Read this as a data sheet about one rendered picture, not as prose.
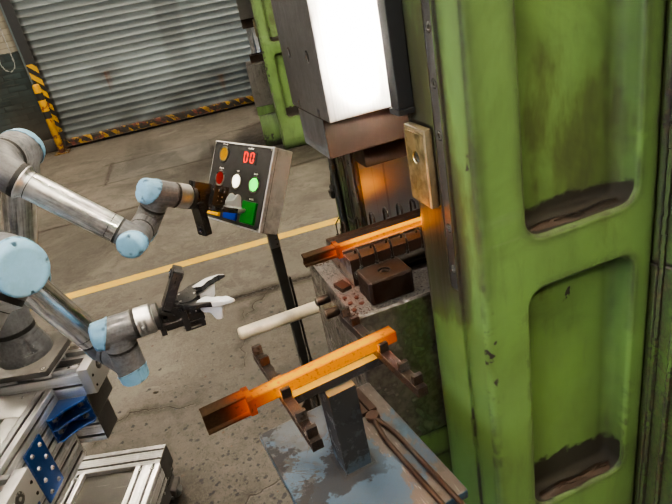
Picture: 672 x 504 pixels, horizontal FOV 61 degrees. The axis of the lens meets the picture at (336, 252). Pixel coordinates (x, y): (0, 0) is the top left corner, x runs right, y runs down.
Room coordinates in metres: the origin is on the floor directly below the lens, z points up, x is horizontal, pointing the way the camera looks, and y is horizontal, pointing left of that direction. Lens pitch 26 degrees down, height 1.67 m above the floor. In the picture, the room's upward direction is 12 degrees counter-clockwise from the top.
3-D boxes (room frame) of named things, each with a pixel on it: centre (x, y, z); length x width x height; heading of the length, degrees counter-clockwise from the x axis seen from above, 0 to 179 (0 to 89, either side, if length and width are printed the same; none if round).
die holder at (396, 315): (1.41, -0.23, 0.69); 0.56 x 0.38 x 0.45; 105
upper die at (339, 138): (1.46, -0.21, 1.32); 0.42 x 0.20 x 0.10; 105
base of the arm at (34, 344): (1.47, 0.97, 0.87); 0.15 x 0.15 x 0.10
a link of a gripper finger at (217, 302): (1.23, 0.32, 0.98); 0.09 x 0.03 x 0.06; 69
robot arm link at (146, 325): (1.24, 0.50, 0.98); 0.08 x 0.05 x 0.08; 15
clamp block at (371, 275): (1.25, -0.11, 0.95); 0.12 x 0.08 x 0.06; 105
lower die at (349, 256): (1.46, -0.21, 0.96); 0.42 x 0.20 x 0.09; 105
